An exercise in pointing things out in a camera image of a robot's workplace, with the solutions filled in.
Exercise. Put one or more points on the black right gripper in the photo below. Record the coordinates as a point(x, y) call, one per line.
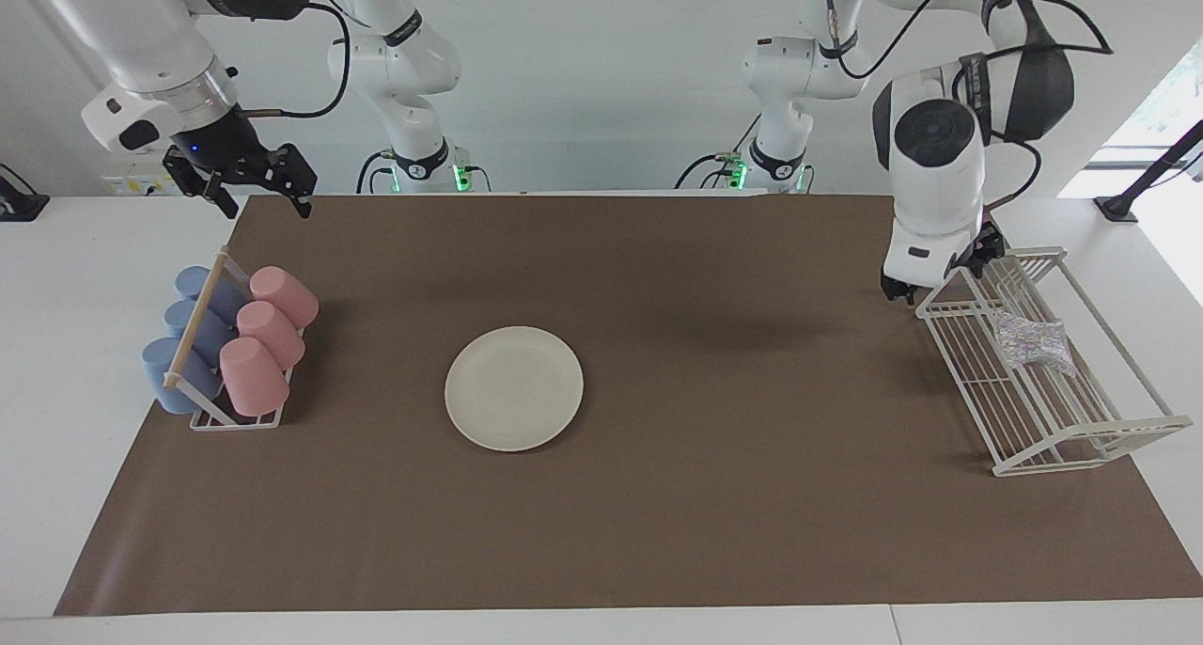
point(221, 147)

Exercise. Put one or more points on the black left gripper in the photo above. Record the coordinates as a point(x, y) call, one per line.
point(982, 248)

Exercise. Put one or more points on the silver mesh sponge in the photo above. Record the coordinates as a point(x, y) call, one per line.
point(1029, 344)

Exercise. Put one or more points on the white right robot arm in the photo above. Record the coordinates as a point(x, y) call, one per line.
point(141, 43)

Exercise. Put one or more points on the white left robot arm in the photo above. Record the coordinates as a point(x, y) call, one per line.
point(940, 184)

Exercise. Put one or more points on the cream round plate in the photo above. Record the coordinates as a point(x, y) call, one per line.
point(514, 388)

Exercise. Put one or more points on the pink plastic cup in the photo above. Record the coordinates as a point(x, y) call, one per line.
point(287, 292)
point(252, 382)
point(273, 333)

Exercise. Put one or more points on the blue plastic cup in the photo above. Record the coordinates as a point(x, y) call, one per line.
point(179, 318)
point(230, 299)
point(169, 377)

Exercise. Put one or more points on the black angled stand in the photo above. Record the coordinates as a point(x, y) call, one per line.
point(1118, 205)

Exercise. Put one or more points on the brown table mat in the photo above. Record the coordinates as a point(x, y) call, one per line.
point(658, 532)

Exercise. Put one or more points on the yellow white wall label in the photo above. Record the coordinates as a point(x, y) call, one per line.
point(132, 186)

